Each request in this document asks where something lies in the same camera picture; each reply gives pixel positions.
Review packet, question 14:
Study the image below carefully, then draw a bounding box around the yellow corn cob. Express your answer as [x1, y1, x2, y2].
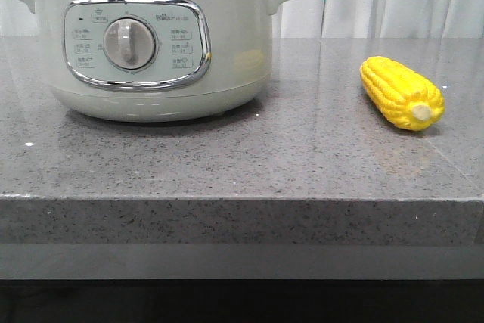
[360, 56, 445, 131]

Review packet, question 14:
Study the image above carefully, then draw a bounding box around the pale green electric cooking pot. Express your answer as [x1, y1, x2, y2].
[19, 0, 289, 123]

